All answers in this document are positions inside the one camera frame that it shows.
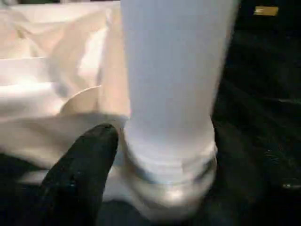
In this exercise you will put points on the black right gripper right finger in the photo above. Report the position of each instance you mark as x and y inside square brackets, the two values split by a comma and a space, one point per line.
[254, 193]

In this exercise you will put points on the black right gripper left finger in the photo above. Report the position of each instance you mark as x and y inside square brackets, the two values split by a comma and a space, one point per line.
[82, 174]

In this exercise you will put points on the white plastic table top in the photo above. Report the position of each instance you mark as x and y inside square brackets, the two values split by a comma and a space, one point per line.
[47, 82]

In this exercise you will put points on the white plastic table leg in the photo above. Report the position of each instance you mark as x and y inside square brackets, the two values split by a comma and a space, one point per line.
[176, 70]

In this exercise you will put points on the black work surface mat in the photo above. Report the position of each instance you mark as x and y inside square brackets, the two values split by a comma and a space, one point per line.
[258, 82]

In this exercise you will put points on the black backdrop cloth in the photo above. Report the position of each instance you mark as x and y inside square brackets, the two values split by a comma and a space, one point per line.
[289, 21]

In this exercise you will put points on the small yellow tag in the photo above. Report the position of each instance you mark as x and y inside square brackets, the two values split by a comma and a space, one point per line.
[266, 11]

